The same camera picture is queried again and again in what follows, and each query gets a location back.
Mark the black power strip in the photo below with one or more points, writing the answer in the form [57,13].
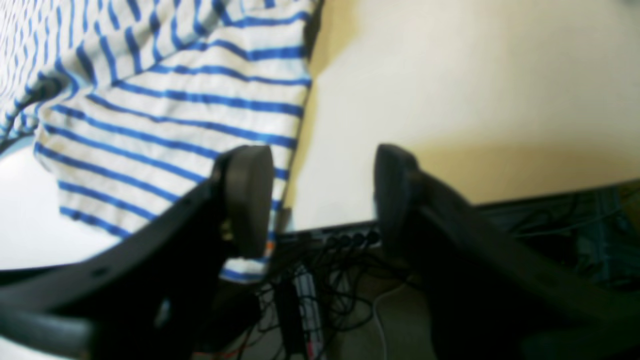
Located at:
[357,235]

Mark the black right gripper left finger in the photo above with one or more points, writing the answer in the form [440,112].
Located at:
[151,295]

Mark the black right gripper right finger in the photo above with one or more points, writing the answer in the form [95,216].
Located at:
[489,296]

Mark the blue white striped T-shirt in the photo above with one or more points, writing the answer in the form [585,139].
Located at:
[113,110]

